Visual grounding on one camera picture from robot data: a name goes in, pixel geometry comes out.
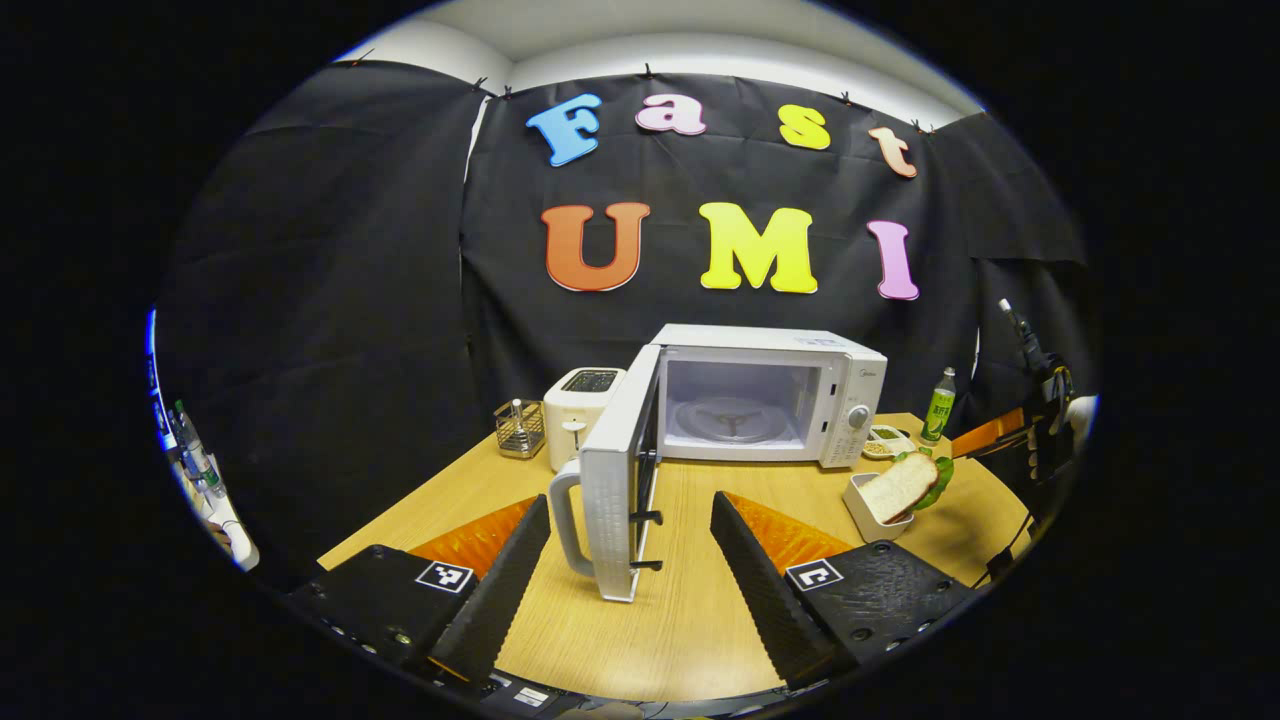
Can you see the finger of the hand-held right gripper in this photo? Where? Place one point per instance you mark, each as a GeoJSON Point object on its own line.
{"type": "Point", "coordinates": [990, 432]}

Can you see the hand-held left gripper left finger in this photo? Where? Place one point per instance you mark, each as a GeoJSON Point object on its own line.
{"type": "Point", "coordinates": [500, 600]}

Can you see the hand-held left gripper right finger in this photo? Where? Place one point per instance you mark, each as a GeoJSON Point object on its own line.
{"type": "Point", "coordinates": [765, 600]}

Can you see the bread and lettuce sandwich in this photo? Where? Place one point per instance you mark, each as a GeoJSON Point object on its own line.
{"type": "Point", "coordinates": [900, 485]}

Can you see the white microwave oven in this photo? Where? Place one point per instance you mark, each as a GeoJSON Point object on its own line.
{"type": "Point", "coordinates": [750, 345]}

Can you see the green label drink bottle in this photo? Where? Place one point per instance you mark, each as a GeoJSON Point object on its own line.
{"type": "Point", "coordinates": [938, 410]}

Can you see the white divided dish of beans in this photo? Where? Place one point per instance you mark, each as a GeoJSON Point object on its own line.
{"type": "Point", "coordinates": [888, 445]}

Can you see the small white rectangular tray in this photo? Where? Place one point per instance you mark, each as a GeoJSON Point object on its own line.
{"type": "Point", "coordinates": [862, 505]}

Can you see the metal utensil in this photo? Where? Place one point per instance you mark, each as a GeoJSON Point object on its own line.
{"type": "Point", "coordinates": [516, 412]}

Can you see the white toaster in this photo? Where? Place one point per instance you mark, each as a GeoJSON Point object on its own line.
{"type": "Point", "coordinates": [575, 420]}

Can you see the black backdrop cloth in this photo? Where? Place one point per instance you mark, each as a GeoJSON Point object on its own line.
{"type": "Point", "coordinates": [400, 300]}

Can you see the clear plastic bottle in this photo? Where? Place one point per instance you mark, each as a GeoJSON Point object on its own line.
{"type": "Point", "coordinates": [195, 450]}

